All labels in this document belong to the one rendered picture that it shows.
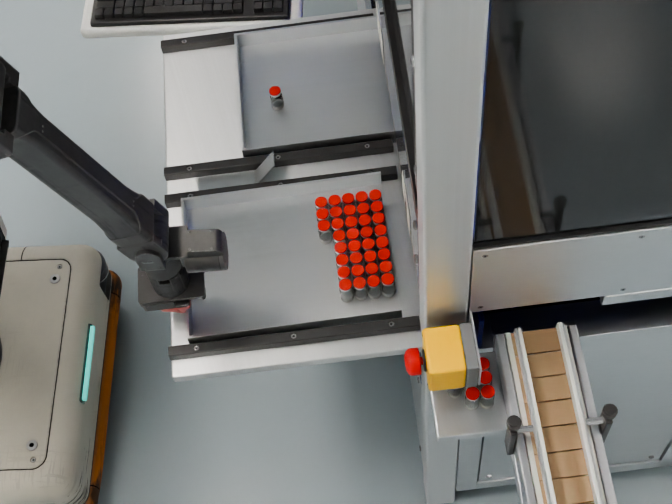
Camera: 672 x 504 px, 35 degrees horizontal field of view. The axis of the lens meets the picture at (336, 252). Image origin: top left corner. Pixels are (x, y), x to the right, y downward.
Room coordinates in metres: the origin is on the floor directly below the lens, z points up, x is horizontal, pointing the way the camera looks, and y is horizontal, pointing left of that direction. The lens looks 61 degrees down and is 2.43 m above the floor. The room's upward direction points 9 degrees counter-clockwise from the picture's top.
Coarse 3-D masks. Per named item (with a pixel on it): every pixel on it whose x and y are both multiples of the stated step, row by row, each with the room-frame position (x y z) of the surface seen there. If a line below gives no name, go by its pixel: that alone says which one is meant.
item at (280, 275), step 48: (240, 192) 0.97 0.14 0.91; (288, 192) 0.97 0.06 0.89; (336, 192) 0.96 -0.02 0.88; (240, 240) 0.90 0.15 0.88; (288, 240) 0.89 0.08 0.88; (240, 288) 0.81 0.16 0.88; (288, 288) 0.80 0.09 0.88; (336, 288) 0.78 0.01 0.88; (192, 336) 0.72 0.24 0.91; (240, 336) 0.72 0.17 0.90
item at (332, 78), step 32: (256, 32) 1.31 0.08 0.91; (288, 32) 1.31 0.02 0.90; (320, 32) 1.31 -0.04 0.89; (352, 32) 1.30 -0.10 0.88; (256, 64) 1.27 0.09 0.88; (288, 64) 1.25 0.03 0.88; (320, 64) 1.24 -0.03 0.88; (352, 64) 1.23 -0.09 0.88; (384, 64) 1.22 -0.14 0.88; (256, 96) 1.19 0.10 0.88; (288, 96) 1.18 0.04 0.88; (320, 96) 1.17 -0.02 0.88; (352, 96) 1.16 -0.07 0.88; (384, 96) 1.15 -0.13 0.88; (256, 128) 1.12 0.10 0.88; (288, 128) 1.11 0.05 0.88; (320, 128) 1.10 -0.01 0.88; (352, 128) 1.09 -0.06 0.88; (384, 128) 1.08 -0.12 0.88
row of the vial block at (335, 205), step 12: (336, 204) 0.91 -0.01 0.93; (336, 216) 0.89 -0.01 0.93; (336, 228) 0.87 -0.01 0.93; (336, 240) 0.85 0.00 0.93; (336, 252) 0.83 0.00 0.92; (336, 264) 0.81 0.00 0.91; (348, 264) 0.80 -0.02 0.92; (348, 276) 0.78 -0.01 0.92; (348, 288) 0.76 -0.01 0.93; (348, 300) 0.75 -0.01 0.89
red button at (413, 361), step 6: (414, 348) 0.60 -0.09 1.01; (408, 354) 0.59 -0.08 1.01; (414, 354) 0.59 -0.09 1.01; (408, 360) 0.58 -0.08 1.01; (414, 360) 0.58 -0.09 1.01; (420, 360) 0.59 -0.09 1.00; (408, 366) 0.58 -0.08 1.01; (414, 366) 0.57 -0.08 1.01; (420, 366) 0.57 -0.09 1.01; (408, 372) 0.57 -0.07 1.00; (414, 372) 0.57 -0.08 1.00; (420, 372) 0.57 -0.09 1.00
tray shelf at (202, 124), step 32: (192, 32) 1.37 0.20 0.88; (192, 64) 1.29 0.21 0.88; (224, 64) 1.28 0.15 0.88; (192, 96) 1.22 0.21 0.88; (224, 96) 1.21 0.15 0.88; (192, 128) 1.15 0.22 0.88; (224, 128) 1.14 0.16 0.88; (192, 160) 1.08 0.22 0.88; (352, 160) 1.02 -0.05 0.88; (384, 160) 1.01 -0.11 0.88; (384, 192) 0.95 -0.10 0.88; (416, 288) 0.76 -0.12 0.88; (256, 352) 0.69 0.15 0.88; (288, 352) 0.69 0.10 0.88; (320, 352) 0.68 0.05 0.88; (352, 352) 0.67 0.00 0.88; (384, 352) 0.66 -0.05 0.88
